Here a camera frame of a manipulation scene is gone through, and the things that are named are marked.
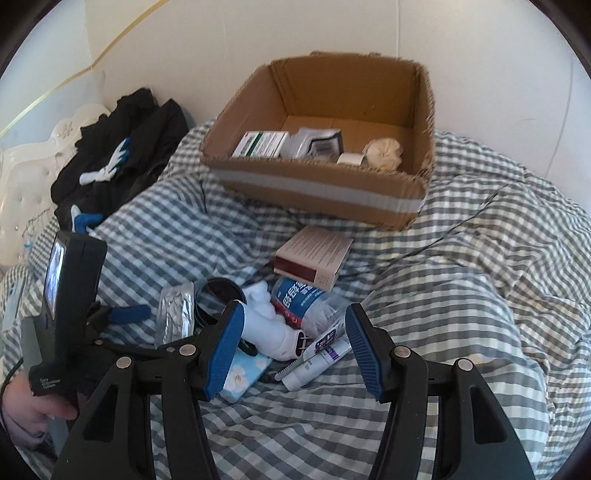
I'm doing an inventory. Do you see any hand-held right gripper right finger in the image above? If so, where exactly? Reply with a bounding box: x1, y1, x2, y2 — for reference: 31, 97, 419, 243
344, 302, 536, 480

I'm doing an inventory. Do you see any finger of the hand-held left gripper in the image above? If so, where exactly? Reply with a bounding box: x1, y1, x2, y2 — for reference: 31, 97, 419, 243
102, 305, 152, 326

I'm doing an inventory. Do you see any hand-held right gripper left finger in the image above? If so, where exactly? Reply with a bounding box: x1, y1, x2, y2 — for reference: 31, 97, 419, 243
51, 302, 245, 480

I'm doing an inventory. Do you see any white electric shaver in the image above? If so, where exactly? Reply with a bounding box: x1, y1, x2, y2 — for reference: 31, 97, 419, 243
238, 300, 308, 361

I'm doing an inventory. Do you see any pink and brown carton box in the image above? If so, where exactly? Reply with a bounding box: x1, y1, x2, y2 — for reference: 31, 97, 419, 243
274, 225, 354, 292

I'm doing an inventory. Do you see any brown cardboard box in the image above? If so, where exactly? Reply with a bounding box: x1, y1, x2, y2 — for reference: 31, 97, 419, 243
199, 53, 437, 232

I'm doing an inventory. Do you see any person's left hand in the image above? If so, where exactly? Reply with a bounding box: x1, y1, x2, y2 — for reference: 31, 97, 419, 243
0, 373, 79, 449

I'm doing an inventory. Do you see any light blue tissue packet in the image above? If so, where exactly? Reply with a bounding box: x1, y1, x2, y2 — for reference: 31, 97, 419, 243
222, 350, 273, 404

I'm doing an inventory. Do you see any silver blister pack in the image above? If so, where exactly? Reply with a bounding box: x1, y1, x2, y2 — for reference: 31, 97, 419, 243
154, 282, 195, 349

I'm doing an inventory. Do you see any white and purple toothpaste tube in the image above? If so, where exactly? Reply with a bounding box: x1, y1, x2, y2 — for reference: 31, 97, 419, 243
281, 323, 354, 391

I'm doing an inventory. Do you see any small black comb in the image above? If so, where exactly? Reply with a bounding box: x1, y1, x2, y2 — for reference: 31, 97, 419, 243
270, 360, 305, 383

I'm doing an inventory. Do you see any blue-labelled cotton swab container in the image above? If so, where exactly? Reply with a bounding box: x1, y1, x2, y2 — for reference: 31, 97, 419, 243
270, 277, 352, 340

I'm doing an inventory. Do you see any white tufted headboard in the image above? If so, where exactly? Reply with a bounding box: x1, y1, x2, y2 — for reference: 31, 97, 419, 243
0, 104, 112, 268

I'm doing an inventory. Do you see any grey checked blanket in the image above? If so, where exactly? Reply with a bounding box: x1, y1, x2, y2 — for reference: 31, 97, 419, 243
0, 117, 591, 480

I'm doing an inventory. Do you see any black jacket with blue print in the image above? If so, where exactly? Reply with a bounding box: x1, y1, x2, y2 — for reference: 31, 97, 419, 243
50, 87, 191, 234

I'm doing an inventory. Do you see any crumpled white tissue ball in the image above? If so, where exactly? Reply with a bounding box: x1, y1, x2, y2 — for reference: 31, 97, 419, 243
362, 137, 403, 171

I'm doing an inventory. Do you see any green and white medicine box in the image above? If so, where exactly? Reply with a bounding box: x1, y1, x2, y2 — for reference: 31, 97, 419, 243
231, 130, 291, 159

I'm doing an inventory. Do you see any silver foil packet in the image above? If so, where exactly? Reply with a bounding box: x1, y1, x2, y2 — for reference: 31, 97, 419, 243
281, 128, 343, 161

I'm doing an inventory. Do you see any black ring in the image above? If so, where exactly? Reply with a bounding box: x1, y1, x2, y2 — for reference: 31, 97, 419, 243
195, 278, 245, 329

